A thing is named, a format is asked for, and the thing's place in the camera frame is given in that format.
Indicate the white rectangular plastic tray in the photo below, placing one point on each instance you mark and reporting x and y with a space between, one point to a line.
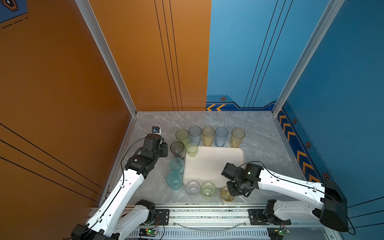
208 164

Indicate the teal glass upper left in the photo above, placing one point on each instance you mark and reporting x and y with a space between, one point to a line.
177 164

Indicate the tall grey-blue glass back row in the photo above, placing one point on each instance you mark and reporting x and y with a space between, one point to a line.
195 133

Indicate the teal glass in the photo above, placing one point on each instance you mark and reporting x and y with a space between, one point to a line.
174 180
177 164

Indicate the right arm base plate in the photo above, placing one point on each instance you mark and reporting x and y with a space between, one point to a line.
258 217

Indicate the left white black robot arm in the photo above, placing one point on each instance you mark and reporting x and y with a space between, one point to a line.
108 223

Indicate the aluminium front rail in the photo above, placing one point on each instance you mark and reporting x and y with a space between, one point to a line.
210 217

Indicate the teal glass lower left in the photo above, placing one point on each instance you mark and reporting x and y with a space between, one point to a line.
174 180

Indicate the green circuit board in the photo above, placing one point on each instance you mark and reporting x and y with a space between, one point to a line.
278 234
148 233

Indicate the dark smoky grey glass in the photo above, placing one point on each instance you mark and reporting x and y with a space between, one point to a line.
178 150

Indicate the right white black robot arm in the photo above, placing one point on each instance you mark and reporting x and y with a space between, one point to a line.
313 201

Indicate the left green circuit board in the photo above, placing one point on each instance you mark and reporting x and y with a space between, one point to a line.
148 233

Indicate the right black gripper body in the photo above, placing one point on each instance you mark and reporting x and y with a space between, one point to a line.
235 189

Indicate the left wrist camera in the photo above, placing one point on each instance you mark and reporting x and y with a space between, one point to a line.
156 130

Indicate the tall green glass back row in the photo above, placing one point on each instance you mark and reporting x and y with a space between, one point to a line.
183 136

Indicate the tall blue glass back row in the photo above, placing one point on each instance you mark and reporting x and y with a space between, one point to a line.
221 136

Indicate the short light green glass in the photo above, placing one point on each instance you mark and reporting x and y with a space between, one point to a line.
208 190

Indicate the right green circuit board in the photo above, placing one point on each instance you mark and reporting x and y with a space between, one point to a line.
278 234

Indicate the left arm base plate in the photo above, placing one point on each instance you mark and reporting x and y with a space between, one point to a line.
162 215

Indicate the tall amber glass back right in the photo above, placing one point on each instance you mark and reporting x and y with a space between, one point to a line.
237 137

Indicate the short yellow glass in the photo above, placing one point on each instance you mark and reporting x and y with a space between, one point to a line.
225 195

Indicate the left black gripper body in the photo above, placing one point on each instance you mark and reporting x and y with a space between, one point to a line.
163 151

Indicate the left aluminium corner post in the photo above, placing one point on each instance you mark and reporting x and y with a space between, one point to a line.
99 38

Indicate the short pale green glass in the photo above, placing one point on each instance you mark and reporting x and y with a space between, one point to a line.
192 150

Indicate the tall yellow glass back row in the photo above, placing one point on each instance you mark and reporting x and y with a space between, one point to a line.
208 136

